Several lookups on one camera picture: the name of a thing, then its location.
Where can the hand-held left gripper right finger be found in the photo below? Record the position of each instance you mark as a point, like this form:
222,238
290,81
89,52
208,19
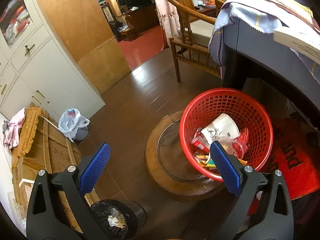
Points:
226,167

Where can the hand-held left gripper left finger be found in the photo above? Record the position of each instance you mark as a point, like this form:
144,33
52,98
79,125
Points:
96,167

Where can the colourful striped carton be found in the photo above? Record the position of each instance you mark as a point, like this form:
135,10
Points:
206,161

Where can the red jelly cup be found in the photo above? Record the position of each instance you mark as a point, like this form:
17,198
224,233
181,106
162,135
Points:
237,147

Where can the red snack bag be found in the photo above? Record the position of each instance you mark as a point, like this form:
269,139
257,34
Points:
198,142

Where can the white paper cup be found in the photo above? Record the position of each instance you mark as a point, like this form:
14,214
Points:
222,127

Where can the red plastic basket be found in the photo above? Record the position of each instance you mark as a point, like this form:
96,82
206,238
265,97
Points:
225,102

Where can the white book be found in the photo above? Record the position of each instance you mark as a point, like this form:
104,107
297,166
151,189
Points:
300,42

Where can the wooden crate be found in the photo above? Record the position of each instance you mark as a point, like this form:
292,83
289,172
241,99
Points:
57,155

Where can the small bin with white bag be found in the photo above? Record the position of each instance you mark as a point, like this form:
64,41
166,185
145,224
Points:
70,122

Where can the crumpled paper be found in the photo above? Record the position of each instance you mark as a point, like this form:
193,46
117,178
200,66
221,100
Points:
116,221

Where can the black bin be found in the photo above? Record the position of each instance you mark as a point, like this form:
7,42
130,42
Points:
135,212

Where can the round wooden stool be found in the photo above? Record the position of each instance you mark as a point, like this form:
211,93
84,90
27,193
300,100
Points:
165,160

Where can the red doormat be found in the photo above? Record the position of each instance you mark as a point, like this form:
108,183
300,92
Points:
295,170

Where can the orange fringed cloth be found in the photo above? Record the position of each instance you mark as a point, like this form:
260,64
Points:
27,127

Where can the clear glass dish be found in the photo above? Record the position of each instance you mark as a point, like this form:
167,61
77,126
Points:
16,210

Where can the pink cloth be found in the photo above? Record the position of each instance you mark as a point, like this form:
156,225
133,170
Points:
13,130

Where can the white cabinet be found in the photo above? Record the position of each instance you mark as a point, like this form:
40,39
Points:
50,67

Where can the dark table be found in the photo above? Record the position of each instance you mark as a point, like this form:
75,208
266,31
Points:
262,55

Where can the wooden partition panel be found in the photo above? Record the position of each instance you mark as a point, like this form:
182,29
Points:
82,30

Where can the wooden armchair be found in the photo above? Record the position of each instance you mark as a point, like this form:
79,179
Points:
195,17

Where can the lilac printed blanket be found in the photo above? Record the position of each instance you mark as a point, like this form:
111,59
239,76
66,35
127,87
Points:
250,12

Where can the floral curtain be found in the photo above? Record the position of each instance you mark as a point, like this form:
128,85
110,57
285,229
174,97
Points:
167,12

